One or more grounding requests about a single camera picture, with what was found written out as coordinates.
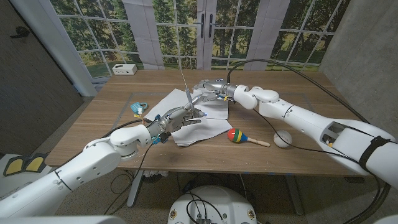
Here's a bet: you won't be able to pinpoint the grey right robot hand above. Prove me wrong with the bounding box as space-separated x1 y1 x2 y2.
192 78 239 102

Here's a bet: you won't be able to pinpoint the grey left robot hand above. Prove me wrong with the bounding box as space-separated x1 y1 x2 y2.
146 95 208 144

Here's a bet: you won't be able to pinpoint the grey scissors with orange handles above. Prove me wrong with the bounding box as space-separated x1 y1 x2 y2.
180 70 197 114

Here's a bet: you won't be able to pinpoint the teal toy padlock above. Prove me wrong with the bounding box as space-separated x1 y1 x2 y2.
130 101 149 115

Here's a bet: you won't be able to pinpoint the colourful wooden maraca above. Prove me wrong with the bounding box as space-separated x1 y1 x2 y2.
226 128 271 147

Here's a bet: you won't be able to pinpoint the white power strip box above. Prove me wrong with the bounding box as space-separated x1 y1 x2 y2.
112 63 138 76

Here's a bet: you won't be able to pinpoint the printed window backdrop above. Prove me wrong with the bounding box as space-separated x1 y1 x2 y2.
49 0 351 78

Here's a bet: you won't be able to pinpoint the white table leg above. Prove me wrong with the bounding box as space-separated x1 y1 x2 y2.
126 170 144 208

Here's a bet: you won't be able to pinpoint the white baseball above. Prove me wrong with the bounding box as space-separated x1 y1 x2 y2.
273 129 293 148

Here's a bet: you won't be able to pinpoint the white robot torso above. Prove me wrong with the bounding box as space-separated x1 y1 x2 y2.
167 185 258 224

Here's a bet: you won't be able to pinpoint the grey table leg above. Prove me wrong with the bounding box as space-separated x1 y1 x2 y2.
285 174 304 216

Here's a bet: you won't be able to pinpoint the white pillar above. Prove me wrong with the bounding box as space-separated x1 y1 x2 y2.
11 0 99 97

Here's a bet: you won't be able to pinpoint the yellow and black pad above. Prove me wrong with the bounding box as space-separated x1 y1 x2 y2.
24 152 47 174
2 155 27 177

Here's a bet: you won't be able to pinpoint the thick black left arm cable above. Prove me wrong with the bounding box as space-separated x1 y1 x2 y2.
46 119 153 175

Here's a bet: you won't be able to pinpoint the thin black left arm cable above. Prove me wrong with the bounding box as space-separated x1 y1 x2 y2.
104 144 153 216

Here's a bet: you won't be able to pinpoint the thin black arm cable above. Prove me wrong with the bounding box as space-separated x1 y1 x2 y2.
104 144 153 216
253 108 361 164

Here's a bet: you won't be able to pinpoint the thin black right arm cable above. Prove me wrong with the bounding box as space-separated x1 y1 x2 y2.
253 108 361 164

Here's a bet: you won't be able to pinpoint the black floor cable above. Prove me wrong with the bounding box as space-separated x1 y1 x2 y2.
108 170 134 197

